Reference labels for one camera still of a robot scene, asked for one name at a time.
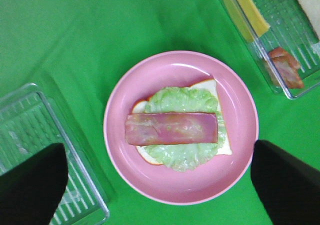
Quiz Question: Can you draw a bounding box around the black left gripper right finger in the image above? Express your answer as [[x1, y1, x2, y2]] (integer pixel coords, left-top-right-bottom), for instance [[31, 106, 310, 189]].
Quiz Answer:
[[250, 140, 320, 225]]

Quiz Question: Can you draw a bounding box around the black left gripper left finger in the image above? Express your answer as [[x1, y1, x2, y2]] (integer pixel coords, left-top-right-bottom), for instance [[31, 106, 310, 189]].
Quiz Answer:
[[0, 143, 68, 225]]

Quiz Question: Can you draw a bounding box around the green lettuce leaf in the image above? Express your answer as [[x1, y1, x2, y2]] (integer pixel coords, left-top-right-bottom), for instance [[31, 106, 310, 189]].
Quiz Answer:
[[144, 85, 227, 173]]

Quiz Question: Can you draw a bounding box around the bacon strip from container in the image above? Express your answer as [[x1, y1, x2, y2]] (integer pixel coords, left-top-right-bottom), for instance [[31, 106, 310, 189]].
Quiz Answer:
[[125, 112, 218, 147]]

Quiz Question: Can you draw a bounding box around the toast bread slice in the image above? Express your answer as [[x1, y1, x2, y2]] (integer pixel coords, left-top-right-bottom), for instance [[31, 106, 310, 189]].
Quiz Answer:
[[297, 0, 320, 38], [131, 78, 233, 166]]

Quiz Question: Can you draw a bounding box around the yellow cheese slice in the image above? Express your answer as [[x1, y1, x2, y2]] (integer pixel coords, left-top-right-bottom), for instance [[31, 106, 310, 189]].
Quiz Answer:
[[222, 0, 271, 43]]

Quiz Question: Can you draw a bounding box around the clear left plastic container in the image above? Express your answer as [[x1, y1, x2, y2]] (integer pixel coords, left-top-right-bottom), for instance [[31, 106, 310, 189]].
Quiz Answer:
[[0, 83, 110, 225]]

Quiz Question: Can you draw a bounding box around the clear plastic container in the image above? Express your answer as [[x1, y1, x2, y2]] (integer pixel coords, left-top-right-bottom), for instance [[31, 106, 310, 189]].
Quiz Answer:
[[0, 83, 110, 225], [218, 0, 320, 100]]

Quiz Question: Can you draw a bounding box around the green tablecloth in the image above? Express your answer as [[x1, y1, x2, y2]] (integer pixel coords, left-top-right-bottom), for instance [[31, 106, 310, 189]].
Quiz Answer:
[[0, 0, 320, 225]]

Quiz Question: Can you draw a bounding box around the clear right plastic container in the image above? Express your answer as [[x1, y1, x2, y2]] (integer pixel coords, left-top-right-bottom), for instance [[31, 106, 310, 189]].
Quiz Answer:
[[218, 0, 320, 100]]

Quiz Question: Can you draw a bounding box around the pink plate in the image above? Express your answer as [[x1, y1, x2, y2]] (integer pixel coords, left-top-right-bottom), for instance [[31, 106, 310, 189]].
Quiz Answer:
[[103, 50, 259, 205]]

